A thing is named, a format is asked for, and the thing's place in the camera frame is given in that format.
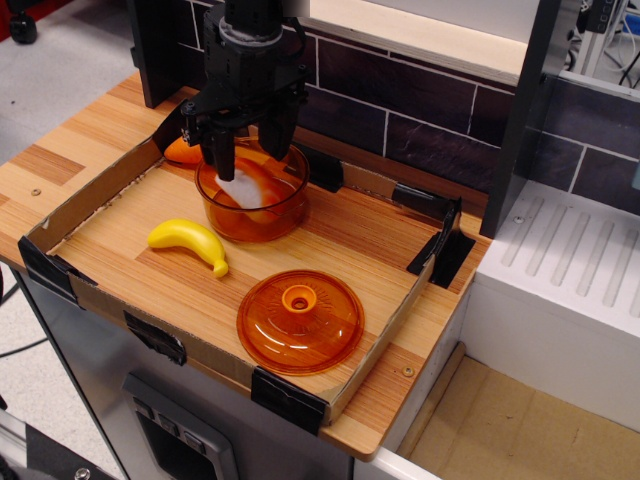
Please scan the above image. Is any salmon sushi toy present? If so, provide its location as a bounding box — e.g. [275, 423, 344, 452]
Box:
[215, 157, 291, 224]

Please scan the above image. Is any white sink drainboard unit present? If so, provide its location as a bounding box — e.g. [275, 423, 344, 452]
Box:
[461, 182, 639, 429]

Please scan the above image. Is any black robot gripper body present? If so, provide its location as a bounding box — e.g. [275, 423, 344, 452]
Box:
[181, 1, 309, 145]

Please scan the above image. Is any orange transparent pot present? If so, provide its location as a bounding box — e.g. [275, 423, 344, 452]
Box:
[195, 137, 310, 243]

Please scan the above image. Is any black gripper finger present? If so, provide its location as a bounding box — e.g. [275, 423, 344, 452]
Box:
[200, 127, 235, 181]
[257, 102, 299, 161]

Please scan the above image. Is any orange toy carrot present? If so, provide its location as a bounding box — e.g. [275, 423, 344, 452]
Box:
[164, 138, 203, 165]

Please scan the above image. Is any cardboard fence with black tape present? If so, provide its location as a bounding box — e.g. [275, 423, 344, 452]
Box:
[17, 99, 477, 437]

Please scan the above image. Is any yellow toy banana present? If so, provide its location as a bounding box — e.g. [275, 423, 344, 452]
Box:
[147, 219, 229, 278]

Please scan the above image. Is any black caster wheel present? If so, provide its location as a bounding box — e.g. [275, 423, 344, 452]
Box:
[9, 11, 38, 45]

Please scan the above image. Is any orange transparent pot lid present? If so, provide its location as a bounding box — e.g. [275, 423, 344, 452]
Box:
[236, 270, 365, 376]

